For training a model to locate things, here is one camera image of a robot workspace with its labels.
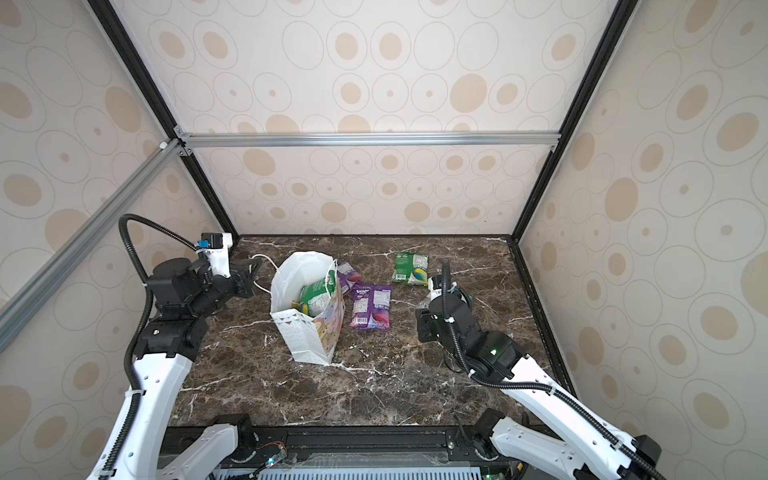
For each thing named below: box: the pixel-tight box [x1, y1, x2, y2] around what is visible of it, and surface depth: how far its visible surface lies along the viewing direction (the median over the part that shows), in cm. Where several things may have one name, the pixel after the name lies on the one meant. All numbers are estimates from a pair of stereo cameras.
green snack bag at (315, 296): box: [292, 270, 337, 316], surface depth 84 cm
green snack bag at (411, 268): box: [392, 252, 429, 286], surface depth 108 cm
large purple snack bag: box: [349, 284, 393, 330], surface depth 99 cm
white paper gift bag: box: [270, 251, 345, 366], surface depth 83 cm
